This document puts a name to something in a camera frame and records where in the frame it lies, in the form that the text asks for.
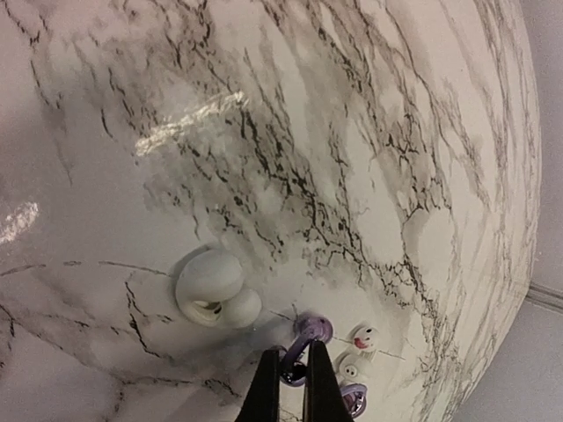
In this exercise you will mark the white earbud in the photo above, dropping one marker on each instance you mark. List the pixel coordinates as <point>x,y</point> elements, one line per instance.
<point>353,368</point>
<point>365,338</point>

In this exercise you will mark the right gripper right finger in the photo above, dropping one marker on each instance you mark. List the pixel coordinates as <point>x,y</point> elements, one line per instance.
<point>322,401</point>

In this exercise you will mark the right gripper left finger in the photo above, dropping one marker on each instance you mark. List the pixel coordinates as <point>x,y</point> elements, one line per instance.
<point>262,400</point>

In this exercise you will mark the white earbud charging case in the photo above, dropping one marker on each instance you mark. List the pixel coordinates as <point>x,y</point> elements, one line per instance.
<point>211,291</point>

